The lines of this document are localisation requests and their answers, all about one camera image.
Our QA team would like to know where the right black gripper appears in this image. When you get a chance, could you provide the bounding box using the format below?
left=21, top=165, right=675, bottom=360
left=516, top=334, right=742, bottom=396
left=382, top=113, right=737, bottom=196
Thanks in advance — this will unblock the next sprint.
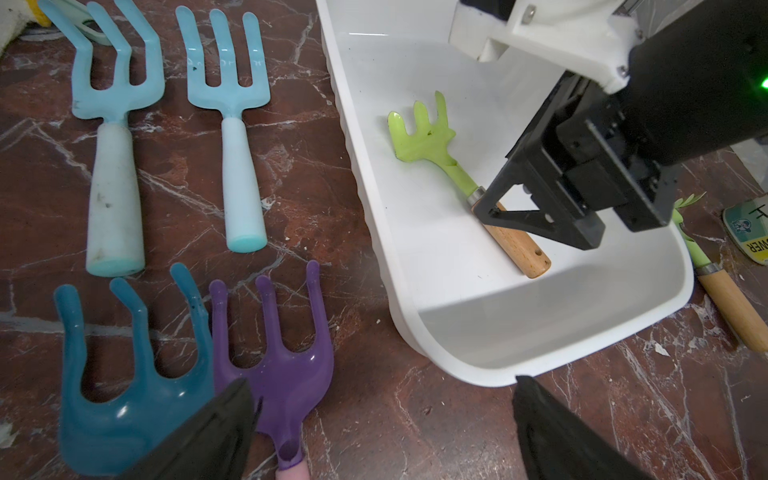
left=472, top=1, right=767, bottom=249

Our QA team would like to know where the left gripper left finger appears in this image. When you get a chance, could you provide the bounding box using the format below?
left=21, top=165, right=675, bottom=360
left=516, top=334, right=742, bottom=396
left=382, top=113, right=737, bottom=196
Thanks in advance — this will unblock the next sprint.
left=119, top=379, right=260, bottom=479

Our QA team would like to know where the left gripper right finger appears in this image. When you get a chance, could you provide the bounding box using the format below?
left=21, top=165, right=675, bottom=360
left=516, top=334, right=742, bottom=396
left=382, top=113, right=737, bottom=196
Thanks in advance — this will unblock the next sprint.
left=512, top=376, right=650, bottom=479

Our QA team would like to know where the purple rake pink handle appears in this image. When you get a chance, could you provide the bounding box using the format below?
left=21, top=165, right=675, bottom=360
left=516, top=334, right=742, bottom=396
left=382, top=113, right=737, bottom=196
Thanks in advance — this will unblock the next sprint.
left=209, top=260, right=334, bottom=479

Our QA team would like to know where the blue rake pink handle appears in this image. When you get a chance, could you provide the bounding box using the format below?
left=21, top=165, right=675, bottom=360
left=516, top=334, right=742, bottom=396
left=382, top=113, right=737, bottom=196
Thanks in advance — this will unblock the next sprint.
left=53, top=263, right=214, bottom=476

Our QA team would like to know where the white storage box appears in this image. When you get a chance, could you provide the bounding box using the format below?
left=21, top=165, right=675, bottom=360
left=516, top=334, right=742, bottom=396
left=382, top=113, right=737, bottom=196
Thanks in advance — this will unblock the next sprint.
left=317, top=1, right=694, bottom=387

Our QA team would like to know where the green rake orange handle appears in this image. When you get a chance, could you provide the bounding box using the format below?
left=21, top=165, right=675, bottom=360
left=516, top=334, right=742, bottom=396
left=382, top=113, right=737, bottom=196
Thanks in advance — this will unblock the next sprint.
left=672, top=193, right=767, bottom=353

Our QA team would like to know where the green rake wooden handle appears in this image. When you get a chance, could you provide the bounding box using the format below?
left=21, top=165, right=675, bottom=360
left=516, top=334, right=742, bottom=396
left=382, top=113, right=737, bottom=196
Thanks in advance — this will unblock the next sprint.
left=387, top=91, right=552, bottom=279

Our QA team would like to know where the light blue hand rake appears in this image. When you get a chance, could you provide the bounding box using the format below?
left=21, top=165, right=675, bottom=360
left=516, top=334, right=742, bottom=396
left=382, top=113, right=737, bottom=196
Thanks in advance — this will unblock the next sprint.
left=175, top=6, right=271, bottom=253

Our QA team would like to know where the teal rake white handle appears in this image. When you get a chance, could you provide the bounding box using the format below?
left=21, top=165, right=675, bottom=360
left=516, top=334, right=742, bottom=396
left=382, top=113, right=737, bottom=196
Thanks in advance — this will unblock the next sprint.
left=38, top=1, right=165, bottom=277

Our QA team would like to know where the blue white work glove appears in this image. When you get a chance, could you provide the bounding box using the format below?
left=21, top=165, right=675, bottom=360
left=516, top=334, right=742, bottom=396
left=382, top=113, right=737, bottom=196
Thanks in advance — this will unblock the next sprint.
left=0, top=0, right=52, bottom=54

